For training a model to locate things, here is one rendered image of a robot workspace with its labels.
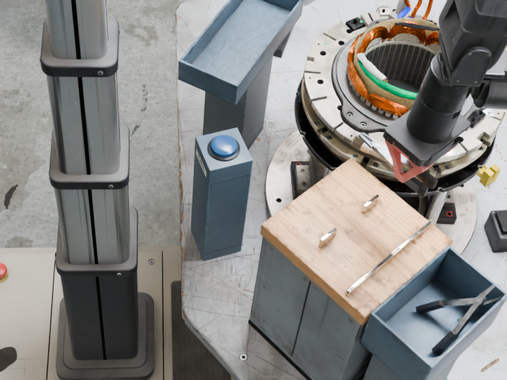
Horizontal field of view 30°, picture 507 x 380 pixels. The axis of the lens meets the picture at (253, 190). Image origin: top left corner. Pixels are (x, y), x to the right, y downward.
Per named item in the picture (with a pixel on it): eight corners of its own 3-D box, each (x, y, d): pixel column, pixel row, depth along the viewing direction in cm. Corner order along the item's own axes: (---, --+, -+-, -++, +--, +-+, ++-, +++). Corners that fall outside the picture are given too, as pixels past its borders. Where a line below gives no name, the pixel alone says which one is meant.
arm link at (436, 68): (429, 44, 111) (438, 79, 108) (485, 47, 112) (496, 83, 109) (413, 84, 117) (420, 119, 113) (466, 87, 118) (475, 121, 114)
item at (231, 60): (238, 86, 188) (249, -26, 166) (286, 107, 186) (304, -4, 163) (175, 170, 174) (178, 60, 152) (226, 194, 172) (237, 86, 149)
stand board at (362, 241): (449, 249, 137) (453, 240, 135) (361, 326, 128) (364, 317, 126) (348, 167, 144) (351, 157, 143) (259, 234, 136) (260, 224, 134)
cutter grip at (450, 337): (430, 349, 132) (435, 351, 133) (434, 353, 131) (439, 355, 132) (450, 329, 131) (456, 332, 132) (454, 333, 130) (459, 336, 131)
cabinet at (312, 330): (409, 335, 157) (447, 249, 137) (333, 405, 149) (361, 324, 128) (324, 261, 165) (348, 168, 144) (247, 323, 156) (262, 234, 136)
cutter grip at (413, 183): (426, 194, 125) (429, 187, 124) (422, 197, 125) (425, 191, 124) (403, 176, 127) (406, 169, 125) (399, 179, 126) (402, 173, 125)
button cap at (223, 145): (231, 135, 147) (231, 131, 146) (241, 154, 145) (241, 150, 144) (207, 141, 146) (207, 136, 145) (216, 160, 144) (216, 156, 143)
